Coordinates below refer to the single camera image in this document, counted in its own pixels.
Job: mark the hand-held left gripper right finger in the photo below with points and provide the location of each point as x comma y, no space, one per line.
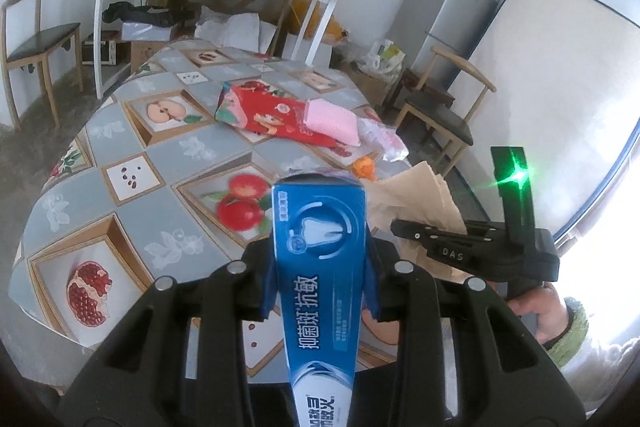
372,287

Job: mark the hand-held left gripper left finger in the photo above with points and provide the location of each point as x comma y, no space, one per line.
269,287

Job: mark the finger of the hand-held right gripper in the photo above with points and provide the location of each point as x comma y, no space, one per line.
482,228
440,243

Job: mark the blue toothpaste box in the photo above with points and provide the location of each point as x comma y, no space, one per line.
320,282

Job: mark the beige paper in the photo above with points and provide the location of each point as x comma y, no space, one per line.
415,197

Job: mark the clear plastic wrapper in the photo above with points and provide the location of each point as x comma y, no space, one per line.
385,137

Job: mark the pink sponge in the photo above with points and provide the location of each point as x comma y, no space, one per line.
332,119

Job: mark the red snack bag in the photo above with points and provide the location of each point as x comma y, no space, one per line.
270,114

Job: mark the person's right forearm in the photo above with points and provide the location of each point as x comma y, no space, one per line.
590,357

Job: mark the person's right hand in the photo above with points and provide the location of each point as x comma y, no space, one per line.
547,312

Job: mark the small orange fruit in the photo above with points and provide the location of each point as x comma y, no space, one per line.
365,167

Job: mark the wooden chair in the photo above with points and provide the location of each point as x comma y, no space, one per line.
440,117
42,39

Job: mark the white mattress with blue edge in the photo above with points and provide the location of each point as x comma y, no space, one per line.
550,97

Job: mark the fruit print tablecloth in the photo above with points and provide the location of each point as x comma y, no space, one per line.
175,167

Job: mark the brown cardboard box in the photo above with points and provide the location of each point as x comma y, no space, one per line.
367,82

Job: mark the white and green plastic bag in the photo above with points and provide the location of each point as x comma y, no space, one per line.
382,54

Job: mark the grey refrigerator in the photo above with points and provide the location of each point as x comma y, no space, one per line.
450,2

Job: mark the yellow bag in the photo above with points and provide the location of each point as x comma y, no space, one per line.
320,24

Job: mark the white paper bag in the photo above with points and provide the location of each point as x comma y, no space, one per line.
230,27

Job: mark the black cloth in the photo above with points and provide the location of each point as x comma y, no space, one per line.
135,14

